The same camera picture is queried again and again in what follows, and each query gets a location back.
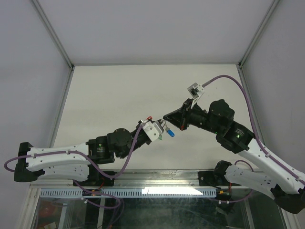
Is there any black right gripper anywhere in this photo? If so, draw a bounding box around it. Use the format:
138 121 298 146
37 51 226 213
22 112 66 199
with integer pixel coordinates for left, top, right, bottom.
163 99 222 135

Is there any key with blue tag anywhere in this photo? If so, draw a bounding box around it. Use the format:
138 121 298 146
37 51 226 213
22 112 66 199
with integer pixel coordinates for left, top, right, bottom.
165 126 175 137

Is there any metal keyring with clips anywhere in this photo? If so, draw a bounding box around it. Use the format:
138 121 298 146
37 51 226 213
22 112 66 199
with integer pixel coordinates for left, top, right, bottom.
158 119 169 133

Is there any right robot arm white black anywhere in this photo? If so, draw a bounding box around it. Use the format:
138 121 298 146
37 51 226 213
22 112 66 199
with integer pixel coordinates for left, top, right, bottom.
163 99 305 214

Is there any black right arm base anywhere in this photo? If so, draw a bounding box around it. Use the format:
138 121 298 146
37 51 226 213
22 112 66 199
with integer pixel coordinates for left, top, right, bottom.
198 160 232 188

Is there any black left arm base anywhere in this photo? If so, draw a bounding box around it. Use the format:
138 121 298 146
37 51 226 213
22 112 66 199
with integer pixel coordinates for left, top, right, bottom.
78 166 114 188

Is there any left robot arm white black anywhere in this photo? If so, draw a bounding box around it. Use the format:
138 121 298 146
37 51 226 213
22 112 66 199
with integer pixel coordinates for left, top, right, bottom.
13 127 158 185

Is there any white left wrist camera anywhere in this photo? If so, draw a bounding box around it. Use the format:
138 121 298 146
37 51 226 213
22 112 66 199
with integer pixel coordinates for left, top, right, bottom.
140 119 164 142

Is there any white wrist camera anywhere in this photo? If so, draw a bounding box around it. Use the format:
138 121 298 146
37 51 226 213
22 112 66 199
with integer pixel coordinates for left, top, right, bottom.
140 119 164 142
187 83 204 108

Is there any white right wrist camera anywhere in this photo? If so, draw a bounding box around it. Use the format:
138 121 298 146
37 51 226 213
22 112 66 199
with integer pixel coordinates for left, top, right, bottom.
187 83 204 108

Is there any white slotted cable duct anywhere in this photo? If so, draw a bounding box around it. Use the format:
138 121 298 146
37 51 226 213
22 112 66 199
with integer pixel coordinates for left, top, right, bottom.
40 187 217 199

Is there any aluminium mounting rail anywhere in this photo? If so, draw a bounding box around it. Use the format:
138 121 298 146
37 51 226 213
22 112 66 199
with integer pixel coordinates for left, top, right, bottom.
30 168 285 189

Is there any right aluminium frame post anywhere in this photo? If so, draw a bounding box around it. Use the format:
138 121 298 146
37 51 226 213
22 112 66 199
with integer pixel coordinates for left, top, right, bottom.
236 0 282 144

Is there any aluminium frame post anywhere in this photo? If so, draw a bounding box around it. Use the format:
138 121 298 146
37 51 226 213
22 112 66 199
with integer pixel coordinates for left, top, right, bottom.
30 0 75 167
236 0 282 144

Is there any left aluminium frame post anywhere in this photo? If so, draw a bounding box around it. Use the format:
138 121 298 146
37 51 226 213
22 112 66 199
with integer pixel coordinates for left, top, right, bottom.
30 0 75 167

